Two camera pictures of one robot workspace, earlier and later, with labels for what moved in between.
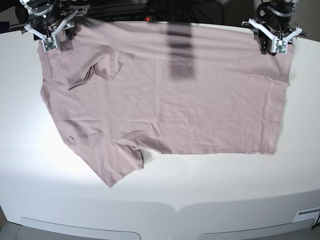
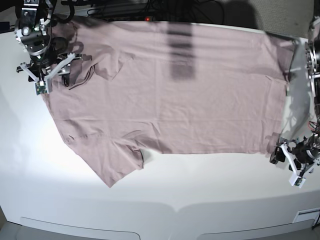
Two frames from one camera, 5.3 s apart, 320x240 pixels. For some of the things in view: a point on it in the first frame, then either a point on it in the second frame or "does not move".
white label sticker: [307, 214] does not move
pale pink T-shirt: [116, 88] does not move
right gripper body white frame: [279, 45] -> [297, 179]
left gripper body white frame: [49, 43] -> [42, 86]
